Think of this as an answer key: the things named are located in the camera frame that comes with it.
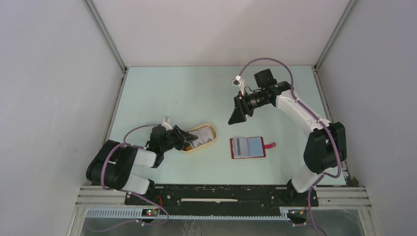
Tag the silver VIP card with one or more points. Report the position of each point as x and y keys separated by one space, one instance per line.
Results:
x=204 y=134

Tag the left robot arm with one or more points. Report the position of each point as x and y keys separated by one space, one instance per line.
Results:
x=112 y=167

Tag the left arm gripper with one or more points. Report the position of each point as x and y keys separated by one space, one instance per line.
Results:
x=188 y=137

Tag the red leather card holder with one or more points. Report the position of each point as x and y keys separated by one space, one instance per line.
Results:
x=257 y=147

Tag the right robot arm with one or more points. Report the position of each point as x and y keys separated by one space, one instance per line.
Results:
x=326 y=141

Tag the beige oval plastic tray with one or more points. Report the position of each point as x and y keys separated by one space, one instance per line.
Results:
x=191 y=149

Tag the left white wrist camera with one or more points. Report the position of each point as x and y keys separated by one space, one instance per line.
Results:
x=166 y=123

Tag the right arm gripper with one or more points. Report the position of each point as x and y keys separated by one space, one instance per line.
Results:
x=241 y=100

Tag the aluminium frame rail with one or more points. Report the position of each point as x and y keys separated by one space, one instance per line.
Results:
x=93 y=201

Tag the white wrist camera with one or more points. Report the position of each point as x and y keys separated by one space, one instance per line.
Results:
x=238 y=81
x=166 y=123

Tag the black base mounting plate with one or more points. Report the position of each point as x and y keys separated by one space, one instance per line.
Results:
x=229 y=200

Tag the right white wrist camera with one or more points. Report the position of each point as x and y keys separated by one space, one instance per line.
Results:
x=238 y=81

